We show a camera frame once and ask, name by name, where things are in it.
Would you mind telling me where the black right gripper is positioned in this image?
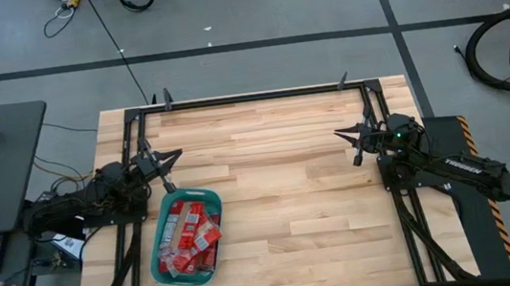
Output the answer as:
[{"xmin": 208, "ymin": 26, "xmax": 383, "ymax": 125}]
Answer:
[{"xmin": 330, "ymin": 104, "xmax": 387, "ymax": 169}]

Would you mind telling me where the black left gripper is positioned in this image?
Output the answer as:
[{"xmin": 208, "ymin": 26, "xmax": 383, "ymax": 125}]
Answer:
[{"xmin": 131, "ymin": 134, "xmax": 188, "ymax": 199}]

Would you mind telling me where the teal plastic basket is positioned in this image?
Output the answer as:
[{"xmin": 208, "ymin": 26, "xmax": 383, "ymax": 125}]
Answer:
[{"xmin": 142, "ymin": 184, "xmax": 232, "ymax": 286}]

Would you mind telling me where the black equipment box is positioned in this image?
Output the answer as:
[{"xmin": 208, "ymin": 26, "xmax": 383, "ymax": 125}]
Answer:
[{"xmin": 17, "ymin": 192, "xmax": 88, "ymax": 248}]

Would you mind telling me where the white box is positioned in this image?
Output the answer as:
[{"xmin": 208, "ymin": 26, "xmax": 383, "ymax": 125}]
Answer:
[{"xmin": 50, "ymin": 230, "xmax": 88, "ymax": 264}]

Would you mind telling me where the black panel with hazard stripes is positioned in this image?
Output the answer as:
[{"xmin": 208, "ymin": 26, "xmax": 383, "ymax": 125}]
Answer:
[{"xmin": 418, "ymin": 108, "xmax": 510, "ymax": 286}]

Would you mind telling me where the black frame clamp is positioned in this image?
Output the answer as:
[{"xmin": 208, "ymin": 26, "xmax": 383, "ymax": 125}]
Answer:
[
  {"xmin": 335, "ymin": 71, "xmax": 351, "ymax": 92},
  {"xmin": 160, "ymin": 86, "xmax": 176, "ymax": 112}
]

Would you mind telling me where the black long floor cable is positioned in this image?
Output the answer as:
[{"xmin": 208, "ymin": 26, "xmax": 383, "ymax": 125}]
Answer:
[{"xmin": 83, "ymin": 0, "xmax": 151, "ymax": 112}]

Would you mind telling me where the black aluminium table frame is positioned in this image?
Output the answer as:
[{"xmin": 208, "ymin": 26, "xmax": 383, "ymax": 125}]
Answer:
[{"xmin": 53, "ymin": 69, "xmax": 482, "ymax": 286}]

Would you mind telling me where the black thin floor cable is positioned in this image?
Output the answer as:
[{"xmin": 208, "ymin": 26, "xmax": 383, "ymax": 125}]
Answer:
[{"xmin": 42, "ymin": 116, "xmax": 99, "ymax": 139}]

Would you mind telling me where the black thin cable with connector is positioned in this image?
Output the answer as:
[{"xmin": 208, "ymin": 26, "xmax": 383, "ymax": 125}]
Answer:
[{"xmin": 451, "ymin": 30, "xmax": 510, "ymax": 91}]

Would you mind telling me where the large black hose ring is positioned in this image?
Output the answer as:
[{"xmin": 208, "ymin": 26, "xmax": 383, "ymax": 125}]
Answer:
[{"xmin": 458, "ymin": 4, "xmax": 510, "ymax": 99}]

